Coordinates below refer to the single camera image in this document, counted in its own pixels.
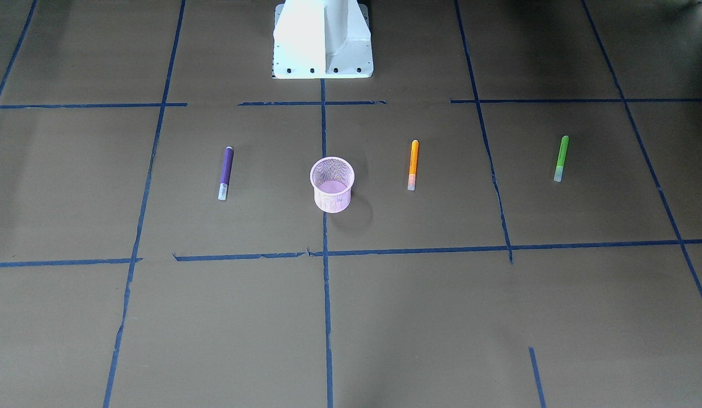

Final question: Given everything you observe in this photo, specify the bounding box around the orange marker pen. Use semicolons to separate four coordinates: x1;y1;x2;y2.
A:
407;139;420;191

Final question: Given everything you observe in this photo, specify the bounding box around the purple marker pen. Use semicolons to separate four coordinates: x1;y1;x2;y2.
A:
217;146;234;201

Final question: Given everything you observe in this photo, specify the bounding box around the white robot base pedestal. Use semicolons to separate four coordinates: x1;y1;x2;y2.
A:
272;1;374;80

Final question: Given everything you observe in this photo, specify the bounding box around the pink mesh pen holder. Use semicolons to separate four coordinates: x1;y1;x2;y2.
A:
309;156;354;214

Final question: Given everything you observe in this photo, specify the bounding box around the green marker pen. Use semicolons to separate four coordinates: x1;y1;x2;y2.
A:
553;135;569;182

